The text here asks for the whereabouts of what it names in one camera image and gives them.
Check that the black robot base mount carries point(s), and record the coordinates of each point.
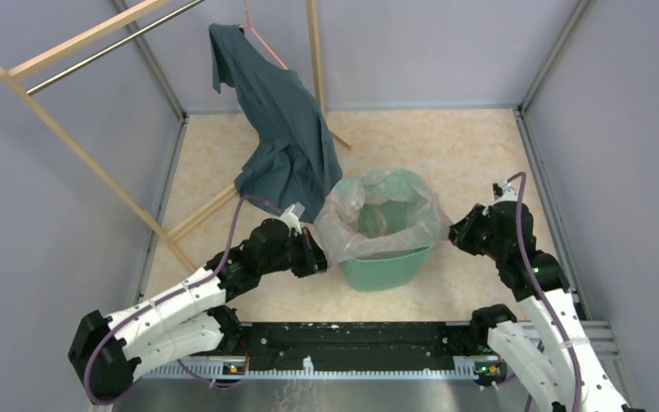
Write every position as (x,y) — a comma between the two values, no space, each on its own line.
(368,346)

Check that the pink plastic trash bag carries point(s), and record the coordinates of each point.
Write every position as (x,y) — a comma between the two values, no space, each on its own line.
(382,213)

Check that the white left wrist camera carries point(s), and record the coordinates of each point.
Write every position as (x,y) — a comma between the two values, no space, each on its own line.
(290,216)

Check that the grey slotted cable duct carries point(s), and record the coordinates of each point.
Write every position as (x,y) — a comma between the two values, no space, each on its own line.
(213,369)

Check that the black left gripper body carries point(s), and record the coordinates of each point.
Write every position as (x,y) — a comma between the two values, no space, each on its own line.
(301,257)

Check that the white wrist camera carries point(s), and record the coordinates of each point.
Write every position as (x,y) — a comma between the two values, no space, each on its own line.
(290,216)
(504,191)

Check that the green plastic trash bin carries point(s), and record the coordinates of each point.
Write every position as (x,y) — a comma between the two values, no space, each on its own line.
(379,274)

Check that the pink clothes hanger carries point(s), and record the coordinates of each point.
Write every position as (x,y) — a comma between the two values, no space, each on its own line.
(248,24)

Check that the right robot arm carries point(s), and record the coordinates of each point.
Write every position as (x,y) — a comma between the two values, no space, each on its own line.
(561,372)

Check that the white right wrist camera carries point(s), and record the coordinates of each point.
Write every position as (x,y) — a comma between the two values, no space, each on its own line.
(504,191)

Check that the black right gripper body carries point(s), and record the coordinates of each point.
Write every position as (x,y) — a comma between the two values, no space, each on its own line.
(475,236)

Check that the dark teal shirt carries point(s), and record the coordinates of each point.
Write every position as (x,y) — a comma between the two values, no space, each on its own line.
(295,160)

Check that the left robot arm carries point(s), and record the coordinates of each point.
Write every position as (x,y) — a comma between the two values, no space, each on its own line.
(110,352)

